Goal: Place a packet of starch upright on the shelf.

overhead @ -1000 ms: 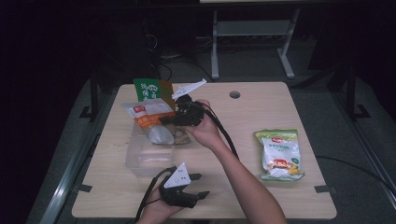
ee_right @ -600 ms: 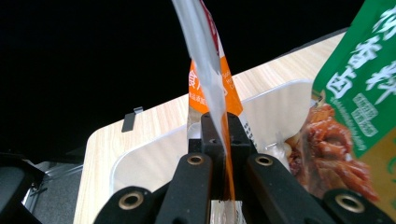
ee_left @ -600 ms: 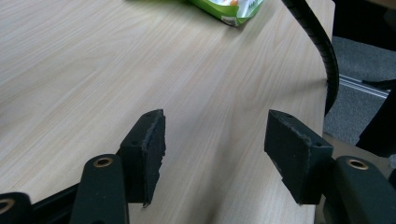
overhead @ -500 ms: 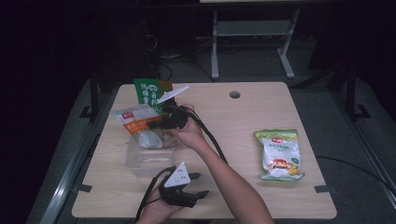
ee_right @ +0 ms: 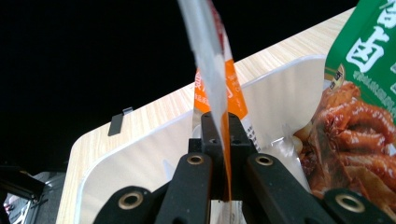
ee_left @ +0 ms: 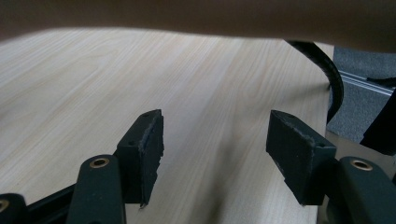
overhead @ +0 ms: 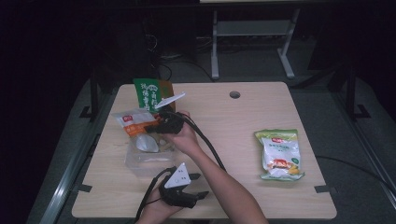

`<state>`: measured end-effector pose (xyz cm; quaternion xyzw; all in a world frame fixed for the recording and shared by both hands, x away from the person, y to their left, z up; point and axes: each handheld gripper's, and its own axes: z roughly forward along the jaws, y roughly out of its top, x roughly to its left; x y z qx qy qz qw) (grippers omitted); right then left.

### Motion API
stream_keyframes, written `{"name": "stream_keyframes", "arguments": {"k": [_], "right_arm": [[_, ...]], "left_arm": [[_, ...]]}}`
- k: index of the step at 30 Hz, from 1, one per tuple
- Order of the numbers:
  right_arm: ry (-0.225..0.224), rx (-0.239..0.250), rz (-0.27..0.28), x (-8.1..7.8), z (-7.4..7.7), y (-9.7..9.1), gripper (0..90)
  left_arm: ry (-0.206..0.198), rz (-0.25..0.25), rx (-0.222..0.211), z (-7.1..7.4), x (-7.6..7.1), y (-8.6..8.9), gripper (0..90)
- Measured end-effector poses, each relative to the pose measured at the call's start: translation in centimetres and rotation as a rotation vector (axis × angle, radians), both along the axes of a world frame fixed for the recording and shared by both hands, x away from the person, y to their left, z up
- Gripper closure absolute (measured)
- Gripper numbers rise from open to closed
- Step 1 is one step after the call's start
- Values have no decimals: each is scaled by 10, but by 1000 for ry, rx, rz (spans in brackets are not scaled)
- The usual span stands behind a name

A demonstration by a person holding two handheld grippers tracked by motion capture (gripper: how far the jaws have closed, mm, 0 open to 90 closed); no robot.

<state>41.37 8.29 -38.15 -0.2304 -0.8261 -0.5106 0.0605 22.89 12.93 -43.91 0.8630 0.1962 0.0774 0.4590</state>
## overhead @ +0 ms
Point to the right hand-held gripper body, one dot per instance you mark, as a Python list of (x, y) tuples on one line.
[(171, 123)]

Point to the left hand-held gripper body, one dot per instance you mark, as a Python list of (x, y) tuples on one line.
[(177, 194)]

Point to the baking soda packet orange label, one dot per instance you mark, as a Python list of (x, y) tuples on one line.
[(134, 123)]

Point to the green dried meat snack packet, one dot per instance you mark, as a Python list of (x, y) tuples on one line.
[(149, 93)]

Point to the clear plastic container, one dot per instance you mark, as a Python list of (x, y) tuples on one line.
[(146, 163)]

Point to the person's right hand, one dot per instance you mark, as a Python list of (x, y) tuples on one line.
[(186, 140)]

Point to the person's left hand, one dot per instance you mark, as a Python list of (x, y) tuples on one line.
[(158, 210)]

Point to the black metal stand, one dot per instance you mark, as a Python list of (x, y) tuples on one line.
[(94, 93), (351, 93)]

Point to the green and white food packet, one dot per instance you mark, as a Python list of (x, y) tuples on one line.
[(280, 155)]

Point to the black table corner bracket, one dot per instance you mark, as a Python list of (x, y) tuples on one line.
[(323, 188), (84, 188)]

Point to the aluminium floor rail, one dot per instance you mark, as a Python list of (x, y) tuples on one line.
[(67, 183), (370, 152)]

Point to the white metal desk frame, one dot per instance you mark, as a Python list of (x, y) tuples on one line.
[(249, 28)]

